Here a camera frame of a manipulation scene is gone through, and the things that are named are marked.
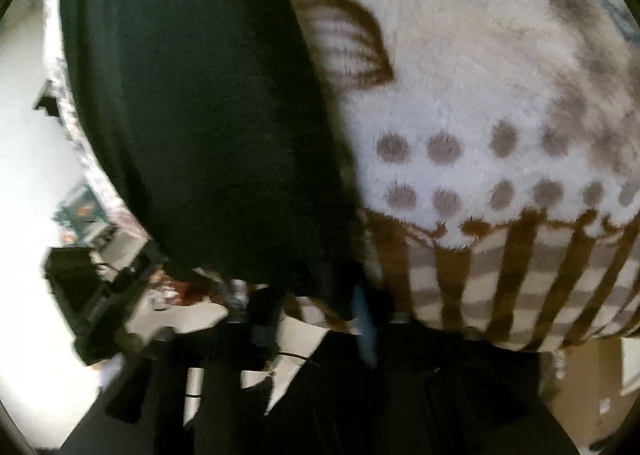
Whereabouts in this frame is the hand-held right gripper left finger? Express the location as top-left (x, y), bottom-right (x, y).
top-left (65, 295), bottom-right (321, 455)

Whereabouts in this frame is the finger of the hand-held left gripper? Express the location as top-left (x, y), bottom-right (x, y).
top-left (112, 240), bottom-right (170, 288)

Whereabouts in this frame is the dark striped long-sleeve shirt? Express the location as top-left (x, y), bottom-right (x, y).
top-left (59, 0), bottom-right (381, 321)

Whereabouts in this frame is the floral fleece blanket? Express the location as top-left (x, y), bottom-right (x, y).
top-left (40, 0), bottom-right (640, 353)

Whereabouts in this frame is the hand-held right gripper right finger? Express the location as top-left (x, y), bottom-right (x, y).
top-left (320, 285), bottom-right (576, 455)

